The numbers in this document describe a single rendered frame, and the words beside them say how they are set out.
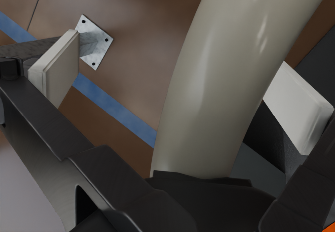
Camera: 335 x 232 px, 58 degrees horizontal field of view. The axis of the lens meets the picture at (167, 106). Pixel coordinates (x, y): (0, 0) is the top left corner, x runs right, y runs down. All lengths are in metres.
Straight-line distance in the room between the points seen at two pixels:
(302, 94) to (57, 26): 1.60
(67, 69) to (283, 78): 0.13
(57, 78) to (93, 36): 1.43
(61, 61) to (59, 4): 1.53
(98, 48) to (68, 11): 0.24
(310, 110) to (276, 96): 0.04
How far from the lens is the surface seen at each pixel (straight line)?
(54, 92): 0.16
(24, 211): 2.47
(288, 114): 0.19
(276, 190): 1.36
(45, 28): 1.77
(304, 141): 0.17
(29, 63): 0.17
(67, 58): 0.18
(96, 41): 1.57
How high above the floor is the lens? 1.35
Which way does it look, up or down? 63 degrees down
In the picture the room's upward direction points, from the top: 134 degrees counter-clockwise
